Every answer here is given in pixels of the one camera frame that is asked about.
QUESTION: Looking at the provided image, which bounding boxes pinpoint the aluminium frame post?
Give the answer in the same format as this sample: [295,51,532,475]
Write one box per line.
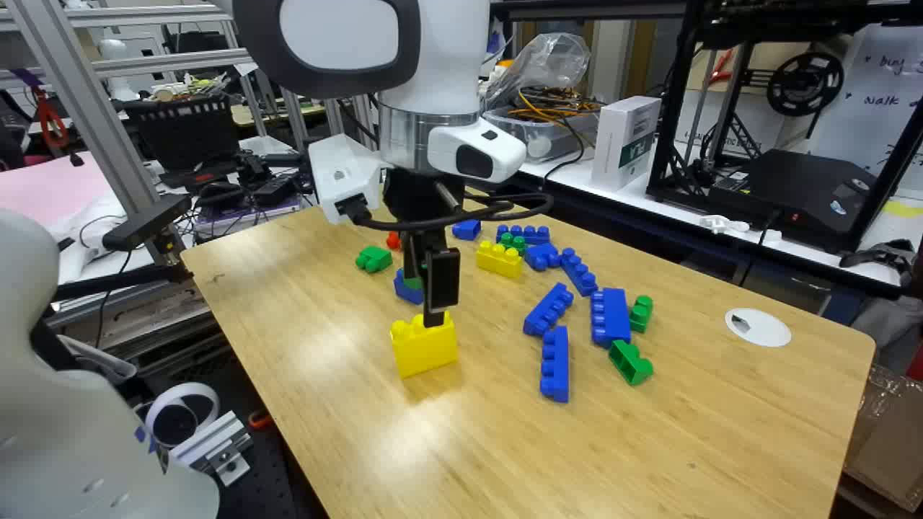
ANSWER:
[9,0,185,259]

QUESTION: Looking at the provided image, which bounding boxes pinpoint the wide blue toy block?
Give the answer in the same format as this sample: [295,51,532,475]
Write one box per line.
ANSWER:
[589,286,635,348]

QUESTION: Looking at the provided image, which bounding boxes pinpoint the white round table grommet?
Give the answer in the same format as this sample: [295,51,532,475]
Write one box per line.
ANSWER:
[725,305,793,351]

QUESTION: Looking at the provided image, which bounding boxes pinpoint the clear plastic bin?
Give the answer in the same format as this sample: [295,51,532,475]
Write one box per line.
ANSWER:
[478,99,602,167]

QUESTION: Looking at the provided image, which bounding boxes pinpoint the brown cardboard box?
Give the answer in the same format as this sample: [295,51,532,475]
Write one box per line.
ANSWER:
[844,360,923,514]

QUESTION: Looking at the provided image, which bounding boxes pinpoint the black filament spool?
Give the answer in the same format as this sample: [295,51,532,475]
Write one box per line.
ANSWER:
[765,50,849,119]

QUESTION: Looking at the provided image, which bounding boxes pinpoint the long blue toy block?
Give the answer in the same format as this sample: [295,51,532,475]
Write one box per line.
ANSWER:
[556,246,599,299]
[520,279,578,340]
[536,324,573,408]

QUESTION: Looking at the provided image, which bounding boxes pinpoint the clear plastic bag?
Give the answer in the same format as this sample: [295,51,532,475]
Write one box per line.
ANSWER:
[478,30,595,112]

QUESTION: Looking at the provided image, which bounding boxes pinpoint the white workbench top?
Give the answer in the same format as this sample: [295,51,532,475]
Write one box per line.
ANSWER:
[517,142,905,292]

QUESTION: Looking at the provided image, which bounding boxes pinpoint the pink board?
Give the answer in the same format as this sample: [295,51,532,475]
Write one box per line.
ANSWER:
[0,152,128,243]

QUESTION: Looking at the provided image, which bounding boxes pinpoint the small yellow toy block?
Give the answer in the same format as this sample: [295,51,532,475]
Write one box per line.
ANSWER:
[474,236,529,282]

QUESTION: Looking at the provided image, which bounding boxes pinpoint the white sheet with writing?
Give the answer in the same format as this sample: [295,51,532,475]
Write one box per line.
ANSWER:
[801,23,923,204]

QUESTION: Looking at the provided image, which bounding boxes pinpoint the black plastic crate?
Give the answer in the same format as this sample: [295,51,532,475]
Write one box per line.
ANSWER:
[118,90,239,180]

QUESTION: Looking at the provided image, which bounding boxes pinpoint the black 3D printer frame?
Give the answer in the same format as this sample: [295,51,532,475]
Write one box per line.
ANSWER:
[647,0,923,255]

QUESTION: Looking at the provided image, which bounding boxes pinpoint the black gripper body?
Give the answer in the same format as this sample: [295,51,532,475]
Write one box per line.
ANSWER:
[384,167,470,255]

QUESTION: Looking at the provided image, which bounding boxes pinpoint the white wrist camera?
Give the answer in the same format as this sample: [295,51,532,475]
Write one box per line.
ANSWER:
[305,119,532,227]

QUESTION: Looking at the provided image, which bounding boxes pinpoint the aluminium bracket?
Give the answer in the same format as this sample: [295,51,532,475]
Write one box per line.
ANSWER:
[167,409,253,487]

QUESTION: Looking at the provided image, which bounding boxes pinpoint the yellow coiled cables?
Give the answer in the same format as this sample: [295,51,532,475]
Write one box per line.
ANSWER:
[513,83,599,128]

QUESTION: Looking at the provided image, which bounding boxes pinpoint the white tape roll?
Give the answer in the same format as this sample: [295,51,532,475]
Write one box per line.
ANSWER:
[142,380,224,451]

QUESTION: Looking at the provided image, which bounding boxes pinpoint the large yellow toy block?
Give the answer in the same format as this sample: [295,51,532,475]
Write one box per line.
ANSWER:
[387,311,462,380]

